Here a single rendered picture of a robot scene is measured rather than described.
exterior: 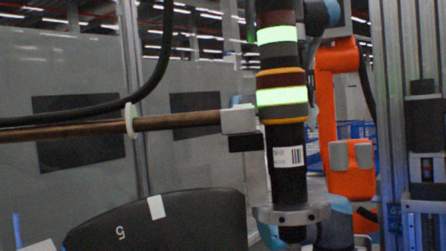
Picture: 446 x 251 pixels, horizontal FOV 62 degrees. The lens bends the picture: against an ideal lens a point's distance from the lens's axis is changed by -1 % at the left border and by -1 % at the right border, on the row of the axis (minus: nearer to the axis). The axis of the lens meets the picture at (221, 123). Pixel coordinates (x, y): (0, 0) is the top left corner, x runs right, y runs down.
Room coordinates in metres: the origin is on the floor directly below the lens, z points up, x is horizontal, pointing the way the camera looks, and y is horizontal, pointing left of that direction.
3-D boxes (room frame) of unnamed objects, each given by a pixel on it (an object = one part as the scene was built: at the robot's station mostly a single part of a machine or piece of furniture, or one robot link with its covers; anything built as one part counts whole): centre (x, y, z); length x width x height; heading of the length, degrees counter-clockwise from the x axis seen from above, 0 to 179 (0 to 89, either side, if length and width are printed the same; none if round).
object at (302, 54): (0.90, -0.18, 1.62); 0.09 x 0.08 x 0.12; 142
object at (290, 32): (0.33, -0.05, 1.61); 0.03 x 0.03 x 0.01
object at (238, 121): (0.33, -0.04, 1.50); 0.09 x 0.07 x 0.10; 87
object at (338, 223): (1.04, -0.28, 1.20); 0.13 x 0.12 x 0.14; 102
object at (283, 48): (0.33, -0.05, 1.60); 0.03 x 0.03 x 0.01
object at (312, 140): (7.36, -2.19, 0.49); 1.27 x 0.88 x 0.98; 139
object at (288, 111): (0.33, -0.05, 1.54); 0.04 x 0.04 x 0.01
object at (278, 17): (0.33, -0.05, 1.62); 0.03 x 0.03 x 0.01
